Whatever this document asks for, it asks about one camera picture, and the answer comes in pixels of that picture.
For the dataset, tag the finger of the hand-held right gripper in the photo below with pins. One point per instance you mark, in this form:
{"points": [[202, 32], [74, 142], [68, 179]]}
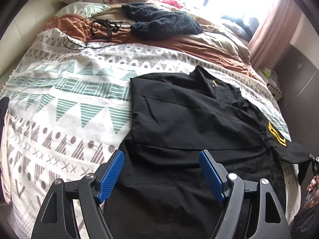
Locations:
{"points": [[314, 161]]}

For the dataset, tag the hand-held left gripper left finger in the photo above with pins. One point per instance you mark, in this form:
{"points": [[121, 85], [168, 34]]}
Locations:
{"points": [[112, 171]]}

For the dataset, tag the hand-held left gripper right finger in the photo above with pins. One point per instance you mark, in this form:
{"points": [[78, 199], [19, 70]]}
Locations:
{"points": [[210, 171]]}

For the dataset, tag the black shirt with yellow patch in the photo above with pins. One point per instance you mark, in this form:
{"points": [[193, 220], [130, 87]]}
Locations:
{"points": [[187, 119]]}

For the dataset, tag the person's right hand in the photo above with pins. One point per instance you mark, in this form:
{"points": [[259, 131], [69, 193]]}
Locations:
{"points": [[314, 183]]}

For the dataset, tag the grey wardrobe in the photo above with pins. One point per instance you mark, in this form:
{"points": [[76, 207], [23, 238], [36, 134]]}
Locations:
{"points": [[299, 84]]}

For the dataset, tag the white nightstand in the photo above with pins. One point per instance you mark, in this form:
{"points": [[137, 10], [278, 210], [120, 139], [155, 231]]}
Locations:
{"points": [[275, 92]]}

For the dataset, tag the white patterned blanket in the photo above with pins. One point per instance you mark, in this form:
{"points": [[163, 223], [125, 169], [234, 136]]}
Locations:
{"points": [[62, 92]]}

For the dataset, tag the dark cloth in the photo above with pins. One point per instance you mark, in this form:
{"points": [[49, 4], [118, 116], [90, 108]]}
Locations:
{"points": [[3, 114]]}

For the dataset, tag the orange and beige duvet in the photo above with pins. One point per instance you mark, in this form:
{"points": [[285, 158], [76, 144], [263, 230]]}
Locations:
{"points": [[199, 42]]}

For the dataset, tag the dark pillow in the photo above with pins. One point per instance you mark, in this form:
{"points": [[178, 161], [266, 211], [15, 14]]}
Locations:
{"points": [[239, 27]]}

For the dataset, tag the black fuzzy sweater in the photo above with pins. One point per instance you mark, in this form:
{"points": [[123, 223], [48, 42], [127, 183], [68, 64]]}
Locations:
{"points": [[159, 21]]}

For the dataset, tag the light green pillow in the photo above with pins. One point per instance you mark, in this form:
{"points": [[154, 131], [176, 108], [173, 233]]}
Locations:
{"points": [[82, 8]]}

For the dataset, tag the cream padded headboard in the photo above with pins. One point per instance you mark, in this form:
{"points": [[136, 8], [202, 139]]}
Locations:
{"points": [[25, 25]]}

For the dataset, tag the red cloth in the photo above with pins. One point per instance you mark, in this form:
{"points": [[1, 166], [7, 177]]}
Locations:
{"points": [[178, 3]]}

